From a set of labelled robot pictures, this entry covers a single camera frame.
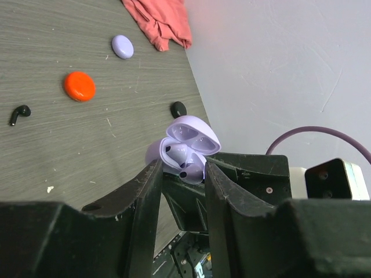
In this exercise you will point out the lilac earbud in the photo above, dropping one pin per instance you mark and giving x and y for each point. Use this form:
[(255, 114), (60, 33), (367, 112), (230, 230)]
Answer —
[(178, 152), (194, 170)]

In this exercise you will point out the lilac earbud charging case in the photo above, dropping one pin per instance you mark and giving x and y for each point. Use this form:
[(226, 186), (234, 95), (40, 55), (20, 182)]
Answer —
[(189, 130)]

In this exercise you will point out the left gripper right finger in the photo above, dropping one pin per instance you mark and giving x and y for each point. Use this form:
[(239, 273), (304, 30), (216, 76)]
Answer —
[(299, 238)]

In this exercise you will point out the orange earbud case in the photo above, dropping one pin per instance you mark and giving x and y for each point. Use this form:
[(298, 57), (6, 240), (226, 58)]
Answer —
[(79, 86)]

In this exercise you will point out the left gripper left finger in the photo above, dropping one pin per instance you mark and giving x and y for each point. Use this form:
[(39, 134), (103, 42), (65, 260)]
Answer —
[(111, 237)]

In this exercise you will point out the black earbud top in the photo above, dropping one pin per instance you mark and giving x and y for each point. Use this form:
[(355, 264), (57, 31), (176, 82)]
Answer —
[(22, 110)]

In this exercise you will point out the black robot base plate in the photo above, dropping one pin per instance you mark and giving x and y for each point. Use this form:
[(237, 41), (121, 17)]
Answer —
[(187, 255)]

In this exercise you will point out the salmon folded cloth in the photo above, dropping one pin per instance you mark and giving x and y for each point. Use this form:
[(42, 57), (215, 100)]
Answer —
[(161, 22)]

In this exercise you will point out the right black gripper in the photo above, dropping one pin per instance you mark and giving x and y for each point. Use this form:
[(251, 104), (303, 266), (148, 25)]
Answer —
[(266, 177)]

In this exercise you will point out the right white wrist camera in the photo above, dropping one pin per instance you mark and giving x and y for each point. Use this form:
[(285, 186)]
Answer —
[(334, 179)]

